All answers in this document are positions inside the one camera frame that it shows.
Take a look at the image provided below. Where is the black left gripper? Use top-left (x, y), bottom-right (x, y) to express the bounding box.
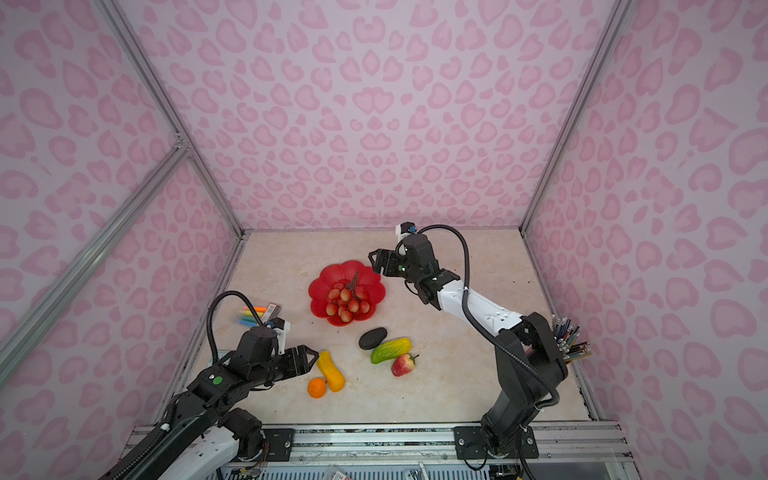
top-left (251, 341), bottom-right (320, 388)

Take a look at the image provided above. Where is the orange fake tangerine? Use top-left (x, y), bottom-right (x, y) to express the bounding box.
top-left (307, 378), bottom-right (327, 399)

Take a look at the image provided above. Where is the yellow fake squash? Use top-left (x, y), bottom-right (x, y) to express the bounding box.
top-left (317, 351), bottom-right (346, 393)

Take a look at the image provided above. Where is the red lychee bunch with stem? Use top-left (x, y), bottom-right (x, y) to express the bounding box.
top-left (325, 273), bottom-right (372, 325)

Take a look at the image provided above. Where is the dark fake avocado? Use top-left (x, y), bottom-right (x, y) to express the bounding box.
top-left (358, 327), bottom-right (388, 351)

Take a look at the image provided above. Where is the green yellow fake mango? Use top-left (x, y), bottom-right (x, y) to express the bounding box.
top-left (370, 337), bottom-right (412, 365)

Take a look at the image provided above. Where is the red fake peach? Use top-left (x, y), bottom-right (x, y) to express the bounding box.
top-left (391, 353), bottom-right (418, 377)

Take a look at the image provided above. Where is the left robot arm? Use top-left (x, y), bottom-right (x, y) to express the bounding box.
top-left (102, 326), bottom-right (319, 479)

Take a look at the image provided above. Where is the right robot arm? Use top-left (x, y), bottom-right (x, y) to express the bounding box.
top-left (368, 224), bottom-right (568, 459)

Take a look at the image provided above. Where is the red flower-shaped fruit bowl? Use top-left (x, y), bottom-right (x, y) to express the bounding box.
top-left (308, 260), bottom-right (386, 327)

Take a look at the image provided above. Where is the clear highlighter marker pack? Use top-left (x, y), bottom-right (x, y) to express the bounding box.
top-left (235, 303), bottom-right (281, 328)

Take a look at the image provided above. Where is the pen holder with pens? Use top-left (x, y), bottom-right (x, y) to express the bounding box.
top-left (551, 315), bottom-right (593, 365)

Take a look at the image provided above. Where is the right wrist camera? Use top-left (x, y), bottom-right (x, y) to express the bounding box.
top-left (395, 222), bottom-right (417, 241)

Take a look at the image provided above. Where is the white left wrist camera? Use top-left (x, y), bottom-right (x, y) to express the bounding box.
top-left (267, 317), bottom-right (291, 355)

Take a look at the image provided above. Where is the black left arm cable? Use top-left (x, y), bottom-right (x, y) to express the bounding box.
top-left (206, 290), bottom-right (265, 364)

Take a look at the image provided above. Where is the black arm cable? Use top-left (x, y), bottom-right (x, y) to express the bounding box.
top-left (416, 223), bottom-right (561, 410)
top-left (206, 290), bottom-right (265, 364)

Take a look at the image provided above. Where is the right aluminium frame post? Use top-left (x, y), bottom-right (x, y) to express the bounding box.
top-left (519, 0), bottom-right (637, 238)

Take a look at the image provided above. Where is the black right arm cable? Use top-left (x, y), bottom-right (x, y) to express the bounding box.
top-left (416, 223), bottom-right (561, 410)

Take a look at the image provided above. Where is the diagonal aluminium frame bar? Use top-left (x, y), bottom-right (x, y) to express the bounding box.
top-left (1, 141), bottom-right (189, 385)

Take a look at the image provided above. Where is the aluminium corner frame post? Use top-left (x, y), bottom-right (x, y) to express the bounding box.
top-left (94, 0), bottom-right (246, 240)

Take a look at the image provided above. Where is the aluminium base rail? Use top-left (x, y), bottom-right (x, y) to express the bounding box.
top-left (122, 419), bottom-right (634, 480)

